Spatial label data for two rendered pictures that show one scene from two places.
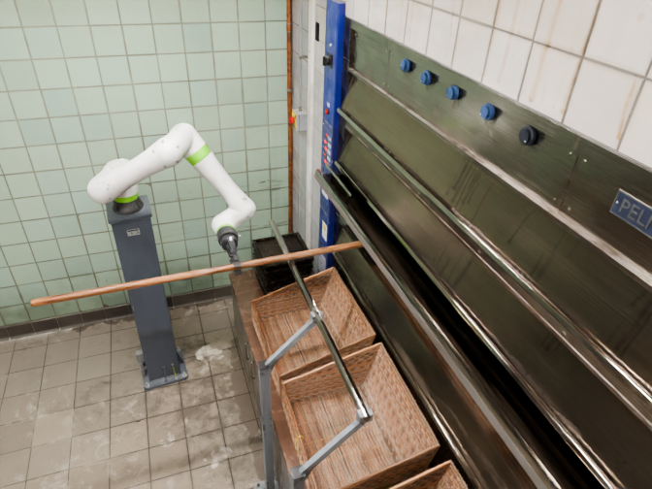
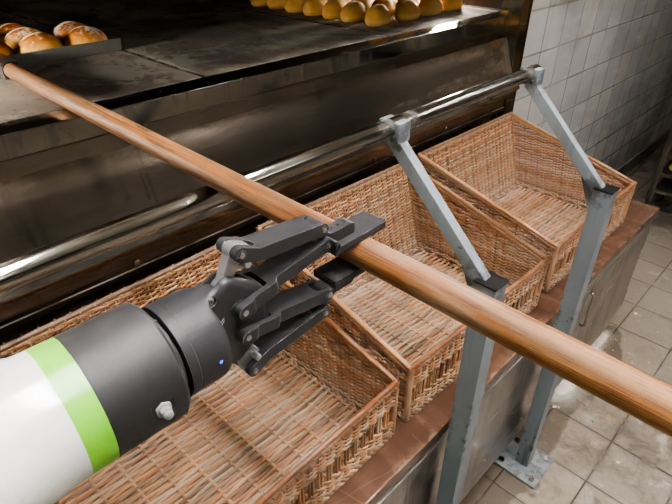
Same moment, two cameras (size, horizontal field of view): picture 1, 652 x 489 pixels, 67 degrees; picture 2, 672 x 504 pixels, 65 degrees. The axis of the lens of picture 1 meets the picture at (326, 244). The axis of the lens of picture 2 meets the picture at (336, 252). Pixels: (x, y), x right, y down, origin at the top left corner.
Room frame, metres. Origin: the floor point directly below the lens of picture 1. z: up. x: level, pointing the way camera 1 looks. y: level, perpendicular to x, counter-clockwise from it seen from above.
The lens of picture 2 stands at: (1.88, 0.77, 1.47)
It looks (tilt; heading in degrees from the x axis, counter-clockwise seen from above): 33 degrees down; 245
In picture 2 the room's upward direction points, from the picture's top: straight up
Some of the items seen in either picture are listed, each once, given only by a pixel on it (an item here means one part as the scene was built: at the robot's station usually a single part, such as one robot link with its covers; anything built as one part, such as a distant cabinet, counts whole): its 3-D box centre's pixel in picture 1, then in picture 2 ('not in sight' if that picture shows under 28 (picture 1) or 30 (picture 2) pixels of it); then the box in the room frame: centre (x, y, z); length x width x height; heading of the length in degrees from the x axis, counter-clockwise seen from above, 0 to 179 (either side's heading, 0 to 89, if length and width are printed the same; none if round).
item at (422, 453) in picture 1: (352, 422); (406, 268); (1.27, -0.14, 0.72); 0.56 x 0.49 x 0.28; 20
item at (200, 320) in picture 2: (230, 245); (214, 325); (1.83, 0.44, 1.19); 0.09 x 0.07 x 0.08; 21
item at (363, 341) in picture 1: (309, 326); (202, 401); (1.82, 0.07, 0.72); 0.56 x 0.49 x 0.28; 22
